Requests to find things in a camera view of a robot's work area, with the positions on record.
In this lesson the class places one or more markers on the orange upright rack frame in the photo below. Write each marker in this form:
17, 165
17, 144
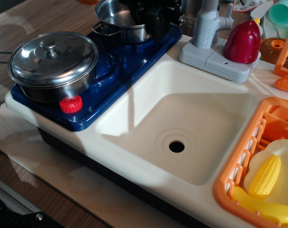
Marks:
279, 66

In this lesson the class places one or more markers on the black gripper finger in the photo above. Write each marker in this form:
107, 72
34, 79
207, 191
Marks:
156, 24

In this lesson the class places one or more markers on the translucent cream plate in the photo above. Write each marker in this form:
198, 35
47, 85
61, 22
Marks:
279, 193

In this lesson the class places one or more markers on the teal plastic cup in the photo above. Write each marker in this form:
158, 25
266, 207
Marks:
278, 13

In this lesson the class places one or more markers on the steel pot with lid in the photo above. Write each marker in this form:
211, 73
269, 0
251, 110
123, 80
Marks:
54, 66

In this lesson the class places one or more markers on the yellow toy corn cob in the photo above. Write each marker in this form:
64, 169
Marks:
265, 178

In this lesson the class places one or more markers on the stainless steel pan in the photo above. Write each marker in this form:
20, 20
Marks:
116, 23

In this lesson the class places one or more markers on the orange dish rack basket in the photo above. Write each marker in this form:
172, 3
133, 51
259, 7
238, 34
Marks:
269, 123

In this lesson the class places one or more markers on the steel pot behind faucet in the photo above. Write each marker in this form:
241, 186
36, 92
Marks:
190, 9

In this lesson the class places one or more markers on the blue toy stove top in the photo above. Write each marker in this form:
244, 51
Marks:
118, 67

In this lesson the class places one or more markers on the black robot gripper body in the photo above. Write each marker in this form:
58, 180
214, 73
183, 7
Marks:
139, 9

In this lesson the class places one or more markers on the amber transparent pot lid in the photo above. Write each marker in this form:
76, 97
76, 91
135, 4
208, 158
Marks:
270, 50

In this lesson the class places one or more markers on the dark red plastic pepper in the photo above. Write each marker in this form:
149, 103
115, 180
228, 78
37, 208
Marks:
243, 43

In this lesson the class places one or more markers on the black bracket with screw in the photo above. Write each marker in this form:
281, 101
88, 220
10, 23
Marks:
11, 219

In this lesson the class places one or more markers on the yellow toy banana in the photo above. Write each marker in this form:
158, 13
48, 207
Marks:
274, 212

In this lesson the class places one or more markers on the cream toy sink unit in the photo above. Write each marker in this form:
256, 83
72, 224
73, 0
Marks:
169, 135

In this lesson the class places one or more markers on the grey toy faucet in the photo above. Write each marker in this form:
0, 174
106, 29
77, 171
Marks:
205, 50

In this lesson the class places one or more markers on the red stove knob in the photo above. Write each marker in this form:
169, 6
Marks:
71, 104

